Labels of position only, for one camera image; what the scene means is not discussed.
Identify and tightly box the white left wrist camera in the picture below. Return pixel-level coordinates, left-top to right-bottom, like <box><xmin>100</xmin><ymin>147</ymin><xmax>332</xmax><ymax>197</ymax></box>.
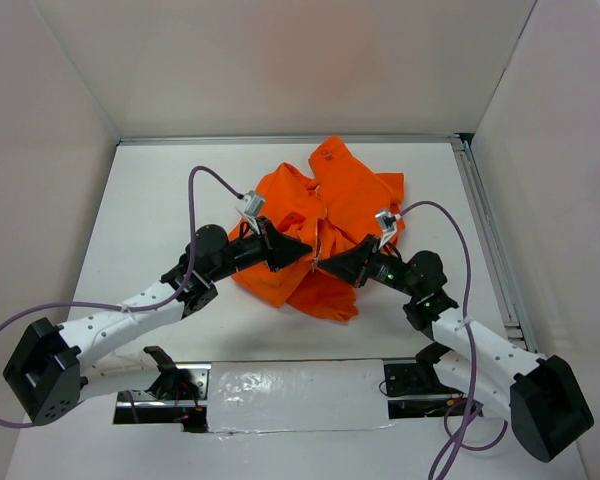
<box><xmin>236</xmin><ymin>190</ymin><xmax>266</xmax><ymax>234</ymax></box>

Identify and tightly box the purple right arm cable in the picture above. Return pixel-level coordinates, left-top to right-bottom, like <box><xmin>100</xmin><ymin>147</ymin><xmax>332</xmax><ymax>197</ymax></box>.
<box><xmin>392</xmin><ymin>200</ymin><xmax>509</xmax><ymax>480</ymax></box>

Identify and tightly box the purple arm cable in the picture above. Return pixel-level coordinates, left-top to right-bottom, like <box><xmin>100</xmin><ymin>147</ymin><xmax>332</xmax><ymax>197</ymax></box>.
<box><xmin>392</xmin><ymin>200</ymin><xmax>509</xmax><ymax>480</ymax></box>
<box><xmin>0</xmin><ymin>165</ymin><xmax>249</xmax><ymax>430</ymax></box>

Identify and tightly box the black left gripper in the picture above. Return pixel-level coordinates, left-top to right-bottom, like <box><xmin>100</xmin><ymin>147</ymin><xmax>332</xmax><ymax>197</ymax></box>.
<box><xmin>208</xmin><ymin>215</ymin><xmax>312</xmax><ymax>283</ymax></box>

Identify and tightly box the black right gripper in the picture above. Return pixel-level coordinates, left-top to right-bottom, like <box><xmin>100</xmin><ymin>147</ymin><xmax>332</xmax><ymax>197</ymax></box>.
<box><xmin>318</xmin><ymin>233</ymin><xmax>420</xmax><ymax>298</ymax></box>

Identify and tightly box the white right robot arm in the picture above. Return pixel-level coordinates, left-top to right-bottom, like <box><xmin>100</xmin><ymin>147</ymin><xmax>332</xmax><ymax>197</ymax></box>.
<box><xmin>319</xmin><ymin>235</ymin><xmax>594</xmax><ymax>462</ymax></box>

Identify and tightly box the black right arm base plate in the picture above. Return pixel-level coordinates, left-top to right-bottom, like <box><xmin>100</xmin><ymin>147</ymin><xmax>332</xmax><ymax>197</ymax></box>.
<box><xmin>378</xmin><ymin>362</ymin><xmax>465</xmax><ymax>420</ymax></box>

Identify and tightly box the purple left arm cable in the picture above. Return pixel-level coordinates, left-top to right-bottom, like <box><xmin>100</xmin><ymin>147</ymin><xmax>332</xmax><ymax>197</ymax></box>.
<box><xmin>0</xmin><ymin>165</ymin><xmax>249</xmax><ymax>430</ymax></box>

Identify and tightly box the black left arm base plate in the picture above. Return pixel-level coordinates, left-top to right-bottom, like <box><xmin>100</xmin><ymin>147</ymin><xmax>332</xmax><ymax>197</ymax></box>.
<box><xmin>113</xmin><ymin>363</ymin><xmax>211</xmax><ymax>433</ymax></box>

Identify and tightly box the orange jacket with pink lining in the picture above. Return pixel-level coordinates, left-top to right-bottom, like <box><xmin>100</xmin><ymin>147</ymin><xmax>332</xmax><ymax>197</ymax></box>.
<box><xmin>232</xmin><ymin>136</ymin><xmax>406</xmax><ymax>322</ymax></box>

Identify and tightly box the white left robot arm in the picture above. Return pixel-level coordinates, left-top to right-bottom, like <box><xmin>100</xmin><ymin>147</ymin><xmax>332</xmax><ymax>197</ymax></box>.
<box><xmin>3</xmin><ymin>217</ymin><xmax>312</xmax><ymax>426</ymax></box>

